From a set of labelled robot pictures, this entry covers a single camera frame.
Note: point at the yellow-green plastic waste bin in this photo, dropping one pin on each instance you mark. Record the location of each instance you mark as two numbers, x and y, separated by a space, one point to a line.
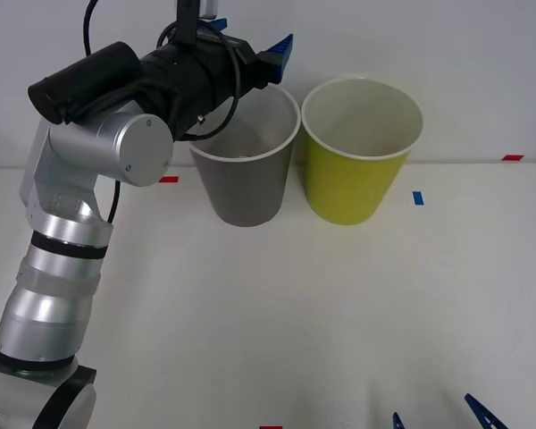
348 187

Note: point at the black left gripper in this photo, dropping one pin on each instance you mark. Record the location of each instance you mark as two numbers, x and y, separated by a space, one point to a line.
192 80

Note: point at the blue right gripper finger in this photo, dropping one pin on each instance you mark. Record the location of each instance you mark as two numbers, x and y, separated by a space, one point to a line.
397 422
484 413

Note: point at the grey plastic waste bin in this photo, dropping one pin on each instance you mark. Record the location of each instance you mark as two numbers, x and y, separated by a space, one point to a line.
245 192

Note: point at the silver and black left arm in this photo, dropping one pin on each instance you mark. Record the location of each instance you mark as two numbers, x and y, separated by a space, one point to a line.
129 147

